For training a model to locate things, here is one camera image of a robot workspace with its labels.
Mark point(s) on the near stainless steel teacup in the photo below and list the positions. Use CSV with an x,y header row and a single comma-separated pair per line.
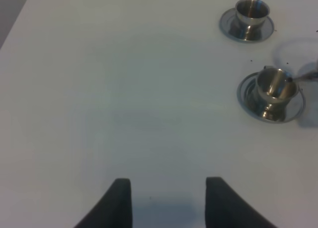
x,y
274,86

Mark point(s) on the far steel saucer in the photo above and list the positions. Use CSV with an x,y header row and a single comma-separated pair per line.
x,y
230,25

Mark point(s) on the near steel saucer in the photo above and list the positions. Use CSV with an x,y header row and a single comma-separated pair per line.
x,y
268,113

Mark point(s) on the stainless steel teapot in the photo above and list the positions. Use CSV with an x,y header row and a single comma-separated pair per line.
x,y
307,73

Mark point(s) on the stainless steel teacup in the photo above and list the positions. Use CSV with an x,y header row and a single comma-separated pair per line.
x,y
274,86
252,12

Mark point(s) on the far stainless steel teacup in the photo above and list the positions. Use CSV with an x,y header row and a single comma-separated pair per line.
x,y
252,12

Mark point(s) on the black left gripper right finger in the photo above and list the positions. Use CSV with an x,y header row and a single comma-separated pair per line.
x,y
224,208

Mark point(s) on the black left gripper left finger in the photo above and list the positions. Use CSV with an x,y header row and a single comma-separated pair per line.
x,y
113,210

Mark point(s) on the steel saucer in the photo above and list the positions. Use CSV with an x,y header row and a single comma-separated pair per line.
x,y
230,25
268,113

